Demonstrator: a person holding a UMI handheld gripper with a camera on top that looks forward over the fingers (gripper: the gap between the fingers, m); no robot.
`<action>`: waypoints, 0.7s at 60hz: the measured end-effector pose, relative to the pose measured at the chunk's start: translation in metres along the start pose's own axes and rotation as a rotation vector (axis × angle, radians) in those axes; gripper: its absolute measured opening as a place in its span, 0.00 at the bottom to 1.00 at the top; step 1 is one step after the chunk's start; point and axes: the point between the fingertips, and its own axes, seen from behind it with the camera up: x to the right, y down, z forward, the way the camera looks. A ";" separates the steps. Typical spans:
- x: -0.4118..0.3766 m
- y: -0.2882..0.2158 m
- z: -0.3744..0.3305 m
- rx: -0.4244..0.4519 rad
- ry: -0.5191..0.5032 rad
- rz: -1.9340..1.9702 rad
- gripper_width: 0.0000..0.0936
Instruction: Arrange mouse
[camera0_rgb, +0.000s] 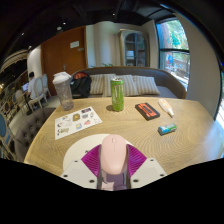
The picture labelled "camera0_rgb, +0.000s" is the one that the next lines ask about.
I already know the striped cushion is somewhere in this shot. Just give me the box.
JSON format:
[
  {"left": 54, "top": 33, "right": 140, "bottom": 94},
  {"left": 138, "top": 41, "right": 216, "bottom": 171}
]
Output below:
[
  {"left": 89, "top": 73, "right": 107, "bottom": 95},
  {"left": 132, "top": 75, "right": 161, "bottom": 96},
  {"left": 102, "top": 73, "right": 139, "bottom": 98}
]

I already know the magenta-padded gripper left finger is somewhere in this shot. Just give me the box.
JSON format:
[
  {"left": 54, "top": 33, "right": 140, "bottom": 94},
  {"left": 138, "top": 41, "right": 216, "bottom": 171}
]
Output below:
[{"left": 60, "top": 143, "right": 103, "bottom": 190}]

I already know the black backpack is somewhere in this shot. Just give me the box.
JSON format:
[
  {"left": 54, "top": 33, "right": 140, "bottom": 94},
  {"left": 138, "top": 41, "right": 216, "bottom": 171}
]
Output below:
[{"left": 69, "top": 71, "right": 93, "bottom": 99}]

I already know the white sticker sheet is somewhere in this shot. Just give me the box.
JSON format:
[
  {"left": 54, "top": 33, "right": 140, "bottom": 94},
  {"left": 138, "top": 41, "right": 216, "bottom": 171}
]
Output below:
[{"left": 54, "top": 106, "right": 103, "bottom": 141}]

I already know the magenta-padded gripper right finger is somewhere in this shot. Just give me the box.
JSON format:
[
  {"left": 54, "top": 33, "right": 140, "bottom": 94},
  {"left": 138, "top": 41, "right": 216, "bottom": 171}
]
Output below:
[{"left": 125, "top": 143, "right": 168, "bottom": 188}]

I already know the black-framed window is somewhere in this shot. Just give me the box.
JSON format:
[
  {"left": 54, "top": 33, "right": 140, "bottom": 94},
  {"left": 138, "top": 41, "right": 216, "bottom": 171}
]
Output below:
[{"left": 156, "top": 18, "right": 191, "bottom": 91}]

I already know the black and orange box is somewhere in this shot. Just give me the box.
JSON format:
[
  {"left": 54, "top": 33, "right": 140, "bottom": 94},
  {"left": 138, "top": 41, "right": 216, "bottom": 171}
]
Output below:
[{"left": 134, "top": 102, "right": 161, "bottom": 122}]

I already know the wooden door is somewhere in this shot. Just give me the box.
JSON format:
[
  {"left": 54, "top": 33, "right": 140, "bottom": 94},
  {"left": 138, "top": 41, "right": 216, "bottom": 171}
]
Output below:
[{"left": 40, "top": 26, "right": 88, "bottom": 98}]

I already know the blue-backed white chair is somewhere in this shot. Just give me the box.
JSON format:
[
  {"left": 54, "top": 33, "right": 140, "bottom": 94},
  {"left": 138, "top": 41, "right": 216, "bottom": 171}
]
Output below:
[{"left": 0, "top": 111, "right": 16, "bottom": 161}]

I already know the pink computer mouse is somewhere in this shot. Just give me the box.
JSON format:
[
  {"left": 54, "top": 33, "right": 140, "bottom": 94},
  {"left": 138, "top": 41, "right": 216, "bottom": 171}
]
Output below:
[{"left": 99, "top": 133, "right": 129, "bottom": 177}]

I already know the brown curved sofa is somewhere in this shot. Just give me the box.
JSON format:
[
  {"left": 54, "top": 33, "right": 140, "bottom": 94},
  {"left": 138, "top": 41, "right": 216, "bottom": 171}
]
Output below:
[{"left": 71, "top": 66, "right": 188, "bottom": 100}]

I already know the grey tufted chair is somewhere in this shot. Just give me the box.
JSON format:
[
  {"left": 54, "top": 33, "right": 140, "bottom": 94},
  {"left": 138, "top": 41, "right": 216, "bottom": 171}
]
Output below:
[{"left": 13, "top": 107, "right": 57, "bottom": 163}]

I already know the clear shaker bottle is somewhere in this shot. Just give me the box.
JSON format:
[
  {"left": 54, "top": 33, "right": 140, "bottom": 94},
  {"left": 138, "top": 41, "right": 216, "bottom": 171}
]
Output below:
[{"left": 52, "top": 71, "right": 75, "bottom": 112}]

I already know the small teal pack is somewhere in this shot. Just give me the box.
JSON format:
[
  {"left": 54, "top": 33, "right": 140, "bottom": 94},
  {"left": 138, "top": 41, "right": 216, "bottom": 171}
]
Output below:
[{"left": 157, "top": 123, "right": 178, "bottom": 136}]

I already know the person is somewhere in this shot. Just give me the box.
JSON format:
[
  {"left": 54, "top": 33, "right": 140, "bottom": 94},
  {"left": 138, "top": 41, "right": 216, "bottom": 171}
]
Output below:
[{"left": 26, "top": 71, "right": 38, "bottom": 101}]

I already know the green drink can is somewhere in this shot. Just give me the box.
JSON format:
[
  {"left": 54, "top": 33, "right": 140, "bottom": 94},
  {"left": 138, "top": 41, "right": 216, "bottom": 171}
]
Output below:
[{"left": 110, "top": 77, "right": 126, "bottom": 112}]

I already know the arched glass cabinet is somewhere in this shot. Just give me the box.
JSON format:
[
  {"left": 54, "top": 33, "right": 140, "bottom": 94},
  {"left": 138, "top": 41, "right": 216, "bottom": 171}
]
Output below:
[{"left": 118, "top": 28, "right": 150, "bottom": 68}]

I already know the white plastic tube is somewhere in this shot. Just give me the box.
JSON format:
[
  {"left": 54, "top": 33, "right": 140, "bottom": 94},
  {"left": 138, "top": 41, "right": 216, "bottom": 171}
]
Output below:
[{"left": 157, "top": 98, "right": 175, "bottom": 118}]

